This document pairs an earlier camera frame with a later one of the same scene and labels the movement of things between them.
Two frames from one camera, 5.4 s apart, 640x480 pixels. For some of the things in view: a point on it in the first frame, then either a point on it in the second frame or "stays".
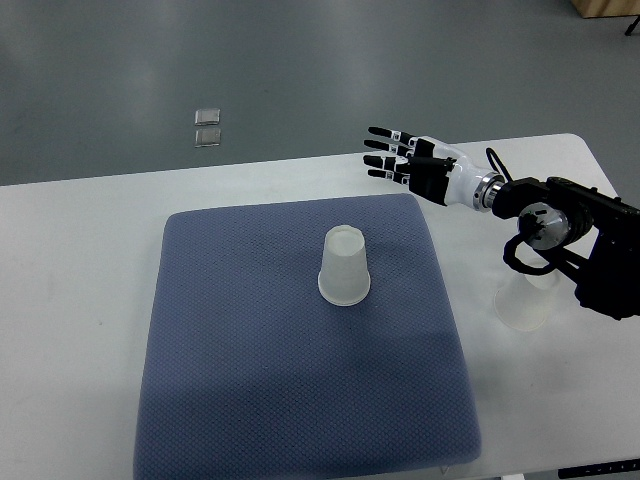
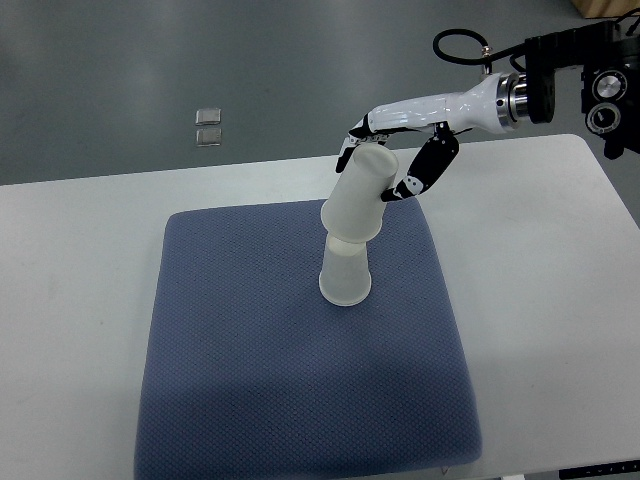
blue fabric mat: x=249 y=373 stays
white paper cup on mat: x=344 y=278 stays
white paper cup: x=521 y=305 -> x=355 y=210
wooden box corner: x=607 y=8 stays
